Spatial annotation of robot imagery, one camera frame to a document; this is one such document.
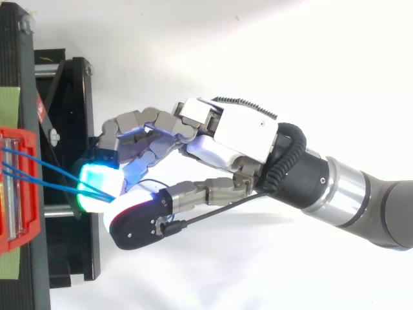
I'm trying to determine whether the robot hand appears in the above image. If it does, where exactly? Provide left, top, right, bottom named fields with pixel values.
left=73, top=95, right=279, bottom=251

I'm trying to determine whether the red bin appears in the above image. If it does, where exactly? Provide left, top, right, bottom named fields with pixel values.
left=0, top=127, right=42, bottom=256

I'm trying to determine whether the thin black cable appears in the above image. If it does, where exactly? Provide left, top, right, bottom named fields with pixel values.
left=163, top=191, right=269, bottom=236

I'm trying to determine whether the black stand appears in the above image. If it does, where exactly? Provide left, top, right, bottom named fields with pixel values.
left=0, top=0, right=101, bottom=310

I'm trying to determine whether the blue cable bundle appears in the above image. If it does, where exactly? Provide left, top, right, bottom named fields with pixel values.
left=0, top=145, right=117, bottom=204

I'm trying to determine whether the black coiled cable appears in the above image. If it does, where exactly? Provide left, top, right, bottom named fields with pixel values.
left=257, top=121, right=307, bottom=194

